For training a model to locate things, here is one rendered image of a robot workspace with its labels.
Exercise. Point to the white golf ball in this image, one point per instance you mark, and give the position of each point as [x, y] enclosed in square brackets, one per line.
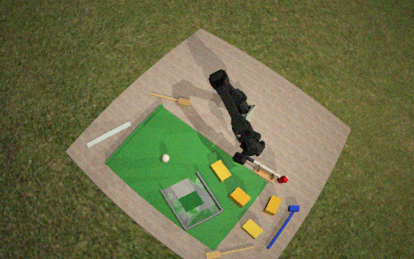
[165, 158]

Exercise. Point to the white flat bar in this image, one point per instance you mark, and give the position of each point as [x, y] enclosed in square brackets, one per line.
[108, 134]

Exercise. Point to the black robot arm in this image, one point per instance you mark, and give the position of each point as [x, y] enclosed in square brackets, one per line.
[235, 102]

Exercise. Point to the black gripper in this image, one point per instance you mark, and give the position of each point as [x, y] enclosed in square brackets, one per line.
[241, 158]

